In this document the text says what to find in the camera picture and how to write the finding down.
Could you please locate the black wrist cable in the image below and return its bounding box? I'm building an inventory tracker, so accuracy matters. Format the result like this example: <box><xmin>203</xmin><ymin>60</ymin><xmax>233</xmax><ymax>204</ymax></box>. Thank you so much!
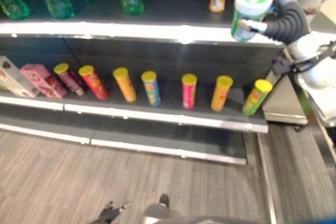
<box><xmin>271</xmin><ymin>40</ymin><xmax>336</xmax><ymax>78</ymax></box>

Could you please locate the dark grey shelf unit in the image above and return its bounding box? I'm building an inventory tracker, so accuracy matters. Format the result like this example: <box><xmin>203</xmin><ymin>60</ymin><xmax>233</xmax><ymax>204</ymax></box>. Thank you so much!
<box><xmin>0</xmin><ymin>0</ymin><xmax>288</xmax><ymax>166</ymax></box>

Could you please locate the red chip can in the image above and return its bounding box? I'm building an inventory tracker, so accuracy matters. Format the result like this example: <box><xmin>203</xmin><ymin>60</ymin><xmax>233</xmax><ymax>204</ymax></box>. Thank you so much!
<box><xmin>78</xmin><ymin>65</ymin><xmax>109</xmax><ymax>101</ymax></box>

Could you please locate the pink chip can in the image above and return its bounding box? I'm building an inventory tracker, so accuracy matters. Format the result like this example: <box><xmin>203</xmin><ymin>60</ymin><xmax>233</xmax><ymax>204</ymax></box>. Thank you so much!
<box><xmin>181</xmin><ymin>73</ymin><xmax>198</xmax><ymax>110</ymax></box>

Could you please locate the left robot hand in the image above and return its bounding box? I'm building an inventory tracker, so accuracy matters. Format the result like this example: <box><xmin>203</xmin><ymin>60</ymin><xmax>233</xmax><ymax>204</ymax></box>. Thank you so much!
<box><xmin>90</xmin><ymin>200</ymin><xmax>132</xmax><ymax>224</ymax></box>

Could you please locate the orange chip can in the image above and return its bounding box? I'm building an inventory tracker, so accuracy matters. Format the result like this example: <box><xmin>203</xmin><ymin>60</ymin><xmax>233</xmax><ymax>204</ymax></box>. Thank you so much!
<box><xmin>210</xmin><ymin>74</ymin><xmax>234</xmax><ymax>112</ymax></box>
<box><xmin>112</xmin><ymin>67</ymin><xmax>138</xmax><ymax>103</ymax></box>

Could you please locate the green chip can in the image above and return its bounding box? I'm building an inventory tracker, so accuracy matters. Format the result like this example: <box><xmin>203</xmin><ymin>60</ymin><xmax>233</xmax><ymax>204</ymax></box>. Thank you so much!
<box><xmin>241</xmin><ymin>79</ymin><xmax>274</xmax><ymax>117</ymax></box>

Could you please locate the beige shelf end panel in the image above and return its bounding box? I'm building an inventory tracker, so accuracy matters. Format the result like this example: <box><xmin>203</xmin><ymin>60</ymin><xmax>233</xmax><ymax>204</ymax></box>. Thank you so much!
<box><xmin>262</xmin><ymin>70</ymin><xmax>309</xmax><ymax>125</ymax></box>

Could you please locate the green white lidded jar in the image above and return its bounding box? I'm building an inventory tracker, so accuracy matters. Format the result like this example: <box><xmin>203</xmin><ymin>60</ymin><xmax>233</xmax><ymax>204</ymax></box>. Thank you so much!
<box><xmin>230</xmin><ymin>0</ymin><xmax>275</xmax><ymax>43</ymax></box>

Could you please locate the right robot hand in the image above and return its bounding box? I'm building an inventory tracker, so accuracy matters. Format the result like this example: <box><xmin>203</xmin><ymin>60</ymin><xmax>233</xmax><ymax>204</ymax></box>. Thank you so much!
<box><xmin>237</xmin><ymin>0</ymin><xmax>312</xmax><ymax>45</ymax></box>

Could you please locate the pink snack box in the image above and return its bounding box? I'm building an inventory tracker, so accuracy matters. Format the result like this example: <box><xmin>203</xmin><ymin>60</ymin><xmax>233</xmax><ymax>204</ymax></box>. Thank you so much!
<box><xmin>19</xmin><ymin>63</ymin><xmax>68</xmax><ymax>99</ymax></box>

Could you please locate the white snack box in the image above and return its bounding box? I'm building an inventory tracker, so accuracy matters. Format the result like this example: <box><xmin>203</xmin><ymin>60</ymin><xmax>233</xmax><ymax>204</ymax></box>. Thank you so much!
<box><xmin>0</xmin><ymin>55</ymin><xmax>40</xmax><ymax>98</ymax></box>

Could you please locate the maroon chip can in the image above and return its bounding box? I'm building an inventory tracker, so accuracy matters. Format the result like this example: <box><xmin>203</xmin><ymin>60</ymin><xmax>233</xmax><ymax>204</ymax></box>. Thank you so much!
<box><xmin>53</xmin><ymin>62</ymin><xmax>86</xmax><ymax>97</ymax></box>

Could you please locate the blue chip can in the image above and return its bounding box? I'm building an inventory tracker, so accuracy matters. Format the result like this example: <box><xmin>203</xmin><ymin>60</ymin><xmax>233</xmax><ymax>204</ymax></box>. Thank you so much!
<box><xmin>141</xmin><ymin>70</ymin><xmax>161</xmax><ymax>107</ymax></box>

